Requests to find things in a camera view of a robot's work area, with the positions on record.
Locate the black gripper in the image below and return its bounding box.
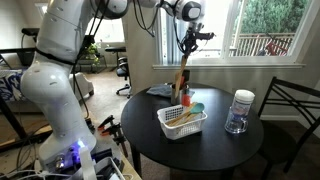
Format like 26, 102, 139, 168
182, 29, 202, 58

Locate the black round table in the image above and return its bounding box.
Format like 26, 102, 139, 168
120, 83, 265, 180

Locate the clear glass mug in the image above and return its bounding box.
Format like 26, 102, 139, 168
224, 105, 249, 135

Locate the small bright window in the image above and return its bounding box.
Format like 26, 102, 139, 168
34, 2, 126, 44

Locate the wooden deck railing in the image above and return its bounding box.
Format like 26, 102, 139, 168
229, 32, 296, 58

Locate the large white window frame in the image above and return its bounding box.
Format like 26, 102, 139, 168
153, 0, 320, 71

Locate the black office chair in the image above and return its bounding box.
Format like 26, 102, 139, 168
115, 55, 133, 99

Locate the blue grey cloth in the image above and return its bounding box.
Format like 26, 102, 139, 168
145, 83, 196, 98

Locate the green potted plant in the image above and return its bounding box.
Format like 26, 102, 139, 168
84, 41, 102, 67

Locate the white rounded furniture piece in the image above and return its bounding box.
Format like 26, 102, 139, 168
68, 71, 95, 101

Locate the white cable bundle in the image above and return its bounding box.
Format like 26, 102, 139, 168
0, 169, 51, 180

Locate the white plastic basket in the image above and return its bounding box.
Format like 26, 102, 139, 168
156, 103, 208, 141

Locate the wooden utensil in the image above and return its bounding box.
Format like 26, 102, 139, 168
165, 101, 198, 127
169, 108, 196, 128

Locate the black metal stand frame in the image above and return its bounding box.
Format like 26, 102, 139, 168
0, 94, 54, 153

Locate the red silicone spatula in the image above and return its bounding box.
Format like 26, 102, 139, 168
181, 94, 192, 108

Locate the clear plastic jar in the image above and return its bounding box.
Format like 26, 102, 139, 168
229, 88, 256, 129

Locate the teal spatula wooden handle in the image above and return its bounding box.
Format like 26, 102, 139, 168
173, 102, 206, 128

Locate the black metal chair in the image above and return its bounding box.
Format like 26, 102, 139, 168
258, 75, 320, 180

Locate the black desk top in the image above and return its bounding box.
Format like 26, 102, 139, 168
104, 45, 128, 54

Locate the black camera on stand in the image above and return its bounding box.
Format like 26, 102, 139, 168
20, 27, 41, 44

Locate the plywood mounting board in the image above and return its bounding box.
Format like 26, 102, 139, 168
89, 133, 144, 180

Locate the blue white patterned fabric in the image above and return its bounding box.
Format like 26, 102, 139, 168
0, 68, 26, 103

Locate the black desk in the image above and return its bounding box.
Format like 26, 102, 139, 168
0, 46, 43, 68
104, 45, 128, 54

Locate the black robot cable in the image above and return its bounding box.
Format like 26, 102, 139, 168
71, 0, 159, 134

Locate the grey blue curtain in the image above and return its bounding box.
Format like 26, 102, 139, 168
159, 0, 188, 66

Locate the green tree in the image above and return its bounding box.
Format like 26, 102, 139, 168
239, 0, 311, 34

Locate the light wooden spatula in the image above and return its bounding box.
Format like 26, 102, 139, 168
173, 54, 189, 99

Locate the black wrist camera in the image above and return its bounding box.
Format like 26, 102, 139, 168
199, 31, 216, 40

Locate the red outdoor chair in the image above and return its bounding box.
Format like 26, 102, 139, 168
264, 33, 289, 57

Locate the orange black clamp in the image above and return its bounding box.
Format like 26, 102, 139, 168
97, 114, 115, 132

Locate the black bar clamp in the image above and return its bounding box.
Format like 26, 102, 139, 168
101, 122, 129, 158

